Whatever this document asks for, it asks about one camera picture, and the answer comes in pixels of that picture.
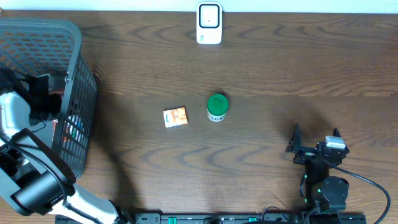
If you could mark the white barcode scanner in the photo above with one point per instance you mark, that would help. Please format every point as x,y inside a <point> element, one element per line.
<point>209,23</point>

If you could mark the orange tissue pack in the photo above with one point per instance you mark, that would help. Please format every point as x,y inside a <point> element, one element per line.
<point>175,117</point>

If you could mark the green lid white jar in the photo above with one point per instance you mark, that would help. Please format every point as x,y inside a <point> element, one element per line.
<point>217,107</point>

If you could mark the grey plastic mesh basket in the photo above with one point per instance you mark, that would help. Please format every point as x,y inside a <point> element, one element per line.
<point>53,46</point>

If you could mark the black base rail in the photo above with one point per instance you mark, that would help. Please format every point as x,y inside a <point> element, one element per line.
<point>155,218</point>

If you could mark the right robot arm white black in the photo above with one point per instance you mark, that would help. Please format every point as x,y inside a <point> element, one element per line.
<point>321,191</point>

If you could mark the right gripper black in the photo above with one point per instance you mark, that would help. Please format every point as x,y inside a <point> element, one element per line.
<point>295,144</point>

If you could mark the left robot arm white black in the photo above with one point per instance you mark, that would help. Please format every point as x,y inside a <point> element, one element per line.
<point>34,178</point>

